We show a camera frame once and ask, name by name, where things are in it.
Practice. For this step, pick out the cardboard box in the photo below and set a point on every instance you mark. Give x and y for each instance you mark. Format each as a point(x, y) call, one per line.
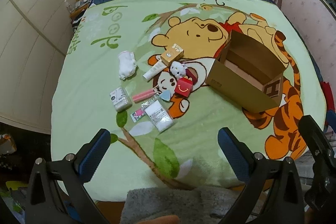
point(236, 83)

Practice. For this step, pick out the wooden nightstand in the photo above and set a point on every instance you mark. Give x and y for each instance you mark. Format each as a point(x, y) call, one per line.
point(78, 12)

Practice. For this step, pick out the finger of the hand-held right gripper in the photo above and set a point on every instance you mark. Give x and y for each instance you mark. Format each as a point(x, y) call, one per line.
point(313, 134)

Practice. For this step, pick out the person's left hand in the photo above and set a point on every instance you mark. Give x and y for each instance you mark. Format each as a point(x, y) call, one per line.
point(160, 220)

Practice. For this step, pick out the small clear bottle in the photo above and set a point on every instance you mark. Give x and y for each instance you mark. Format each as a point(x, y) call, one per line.
point(67, 5)

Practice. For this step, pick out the white cream tube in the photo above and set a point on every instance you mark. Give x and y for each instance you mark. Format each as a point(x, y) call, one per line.
point(155, 69)

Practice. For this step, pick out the red paper meal box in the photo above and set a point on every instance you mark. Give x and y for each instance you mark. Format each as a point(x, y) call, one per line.
point(183, 87)

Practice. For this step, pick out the rolled white socks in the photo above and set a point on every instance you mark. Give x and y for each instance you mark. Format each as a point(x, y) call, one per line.
point(127, 64)

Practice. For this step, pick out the yellow green object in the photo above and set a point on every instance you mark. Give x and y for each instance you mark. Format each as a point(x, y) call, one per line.
point(14, 186)

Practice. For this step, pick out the pink stick packet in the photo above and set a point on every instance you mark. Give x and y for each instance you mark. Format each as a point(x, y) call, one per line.
point(143, 96)

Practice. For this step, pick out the white tissue pack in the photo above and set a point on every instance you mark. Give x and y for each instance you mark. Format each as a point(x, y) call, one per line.
point(120, 99)

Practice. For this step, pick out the green cartoon printed blanket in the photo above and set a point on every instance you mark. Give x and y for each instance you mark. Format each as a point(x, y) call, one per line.
point(92, 98)

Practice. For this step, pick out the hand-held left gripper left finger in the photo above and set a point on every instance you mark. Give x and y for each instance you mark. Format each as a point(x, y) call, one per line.
point(94, 153)

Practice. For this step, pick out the blue heart-shaped sponge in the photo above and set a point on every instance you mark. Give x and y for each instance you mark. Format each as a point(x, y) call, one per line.
point(166, 97)

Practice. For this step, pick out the white plastic bag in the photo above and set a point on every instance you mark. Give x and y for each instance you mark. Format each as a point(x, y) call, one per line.
point(6, 144)

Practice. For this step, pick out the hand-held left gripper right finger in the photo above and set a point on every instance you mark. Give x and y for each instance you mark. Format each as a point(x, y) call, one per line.
point(232, 155)

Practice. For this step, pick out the small white plush toy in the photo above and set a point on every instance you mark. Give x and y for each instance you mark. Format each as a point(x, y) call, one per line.
point(177, 68)

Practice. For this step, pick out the small pink patterned packet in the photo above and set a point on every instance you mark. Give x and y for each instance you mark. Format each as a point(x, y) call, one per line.
point(137, 115)

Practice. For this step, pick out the clear packet of white pads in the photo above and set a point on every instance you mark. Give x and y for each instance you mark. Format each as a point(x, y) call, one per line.
point(158, 117)

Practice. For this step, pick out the grey fuzzy cloth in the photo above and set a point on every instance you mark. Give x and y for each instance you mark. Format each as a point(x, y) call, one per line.
point(170, 203)

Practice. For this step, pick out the small orange box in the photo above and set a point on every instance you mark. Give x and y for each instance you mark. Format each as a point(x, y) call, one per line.
point(169, 57)

